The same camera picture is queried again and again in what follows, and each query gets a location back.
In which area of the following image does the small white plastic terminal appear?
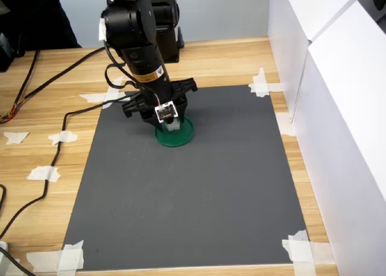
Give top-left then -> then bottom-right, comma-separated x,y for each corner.
165,119 -> 182,134

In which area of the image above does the round green lid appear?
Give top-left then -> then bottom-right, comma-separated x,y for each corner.
154,116 -> 196,149

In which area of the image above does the white tape piece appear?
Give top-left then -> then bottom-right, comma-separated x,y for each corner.
247,67 -> 286,98
26,165 -> 61,183
26,239 -> 85,274
2,131 -> 30,145
274,112 -> 298,137
282,229 -> 335,276
78,77 -> 131,110
48,130 -> 78,146

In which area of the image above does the dark grey mat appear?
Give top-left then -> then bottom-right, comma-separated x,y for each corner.
62,84 -> 310,271

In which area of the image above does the white partition board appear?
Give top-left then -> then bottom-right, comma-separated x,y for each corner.
267,0 -> 358,127
291,0 -> 386,276

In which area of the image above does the person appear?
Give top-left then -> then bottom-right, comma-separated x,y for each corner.
0,0 -> 83,51

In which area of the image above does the black box device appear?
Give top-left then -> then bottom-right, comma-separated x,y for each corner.
0,31 -> 16,74

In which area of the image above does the white camera circuit board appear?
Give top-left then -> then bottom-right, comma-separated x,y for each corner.
154,101 -> 177,122

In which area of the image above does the black camera cable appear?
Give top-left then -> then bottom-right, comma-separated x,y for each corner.
0,40 -> 146,239

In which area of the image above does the braided cable with coloured wires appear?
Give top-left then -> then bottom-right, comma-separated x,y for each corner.
0,49 -> 40,125

